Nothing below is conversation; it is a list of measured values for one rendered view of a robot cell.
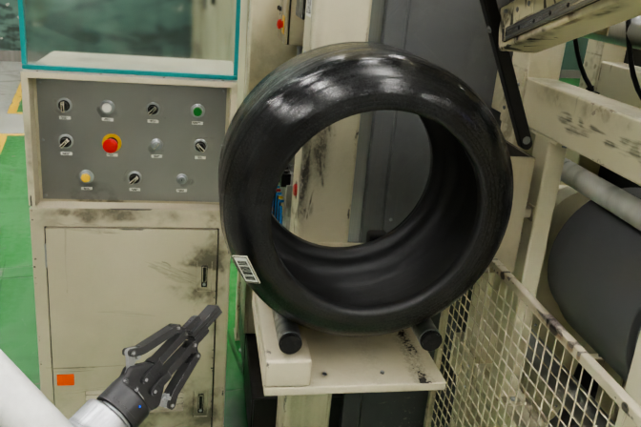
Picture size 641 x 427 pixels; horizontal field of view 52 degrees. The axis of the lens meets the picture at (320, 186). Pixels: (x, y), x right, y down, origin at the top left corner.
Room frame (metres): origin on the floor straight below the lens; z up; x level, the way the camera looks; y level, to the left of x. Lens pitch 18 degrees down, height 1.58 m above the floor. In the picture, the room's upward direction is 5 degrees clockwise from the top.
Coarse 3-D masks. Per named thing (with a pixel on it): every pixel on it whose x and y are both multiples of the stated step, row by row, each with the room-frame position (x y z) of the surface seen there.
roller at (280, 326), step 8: (272, 312) 1.21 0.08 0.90; (280, 320) 1.14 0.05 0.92; (288, 320) 1.13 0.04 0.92; (280, 328) 1.12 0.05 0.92; (288, 328) 1.11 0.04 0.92; (296, 328) 1.12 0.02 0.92; (280, 336) 1.09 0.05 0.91; (288, 336) 1.08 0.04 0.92; (296, 336) 1.09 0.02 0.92; (280, 344) 1.08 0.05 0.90; (288, 344) 1.08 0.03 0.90; (296, 344) 1.09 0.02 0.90; (288, 352) 1.08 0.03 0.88; (296, 352) 1.09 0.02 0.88
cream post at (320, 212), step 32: (320, 0) 1.46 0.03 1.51; (352, 0) 1.48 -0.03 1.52; (320, 32) 1.46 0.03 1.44; (352, 32) 1.48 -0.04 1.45; (352, 128) 1.48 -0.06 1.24; (320, 160) 1.47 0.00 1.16; (352, 160) 1.48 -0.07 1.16; (320, 192) 1.47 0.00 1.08; (352, 192) 1.49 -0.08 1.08; (320, 224) 1.47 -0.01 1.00; (288, 416) 1.46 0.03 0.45; (320, 416) 1.48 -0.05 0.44
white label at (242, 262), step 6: (234, 258) 1.09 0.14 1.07; (240, 258) 1.08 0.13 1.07; (246, 258) 1.07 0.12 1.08; (240, 264) 1.08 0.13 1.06; (246, 264) 1.07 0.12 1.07; (240, 270) 1.09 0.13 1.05; (246, 270) 1.08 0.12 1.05; (252, 270) 1.07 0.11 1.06; (246, 276) 1.09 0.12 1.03; (252, 276) 1.08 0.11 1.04; (252, 282) 1.08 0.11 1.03; (258, 282) 1.07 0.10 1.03
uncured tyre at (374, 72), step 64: (320, 64) 1.14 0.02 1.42; (384, 64) 1.13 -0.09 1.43; (256, 128) 1.09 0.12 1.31; (320, 128) 1.08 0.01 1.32; (448, 128) 1.12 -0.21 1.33; (256, 192) 1.06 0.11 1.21; (448, 192) 1.40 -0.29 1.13; (512, 192) 1.19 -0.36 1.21; (256, 256) 1.07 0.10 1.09; (320, 256) 1.36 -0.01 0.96; (384, 256) 1.38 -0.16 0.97; (448, 256) 1.30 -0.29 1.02; (320, 320) 1.09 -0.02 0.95; (384, 320) 1.11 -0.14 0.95
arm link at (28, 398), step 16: (0, 352) 0.66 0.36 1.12; (0, 368) 0.64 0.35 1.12; (16, 368) 0.65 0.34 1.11; (0, 384) 0.62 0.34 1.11; (16, 384) 0.63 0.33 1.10; (32, 384) 0.65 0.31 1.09; (0, 400) 0.61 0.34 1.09; (16, 400) 0.62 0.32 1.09; (32, 400) 0.63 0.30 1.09; (48, 400) 0.64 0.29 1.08; (0, 416) 0.61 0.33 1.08; (16, 416) 0.61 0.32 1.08; (32, 416) 0.61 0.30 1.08; (48, 416) 0.62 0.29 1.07
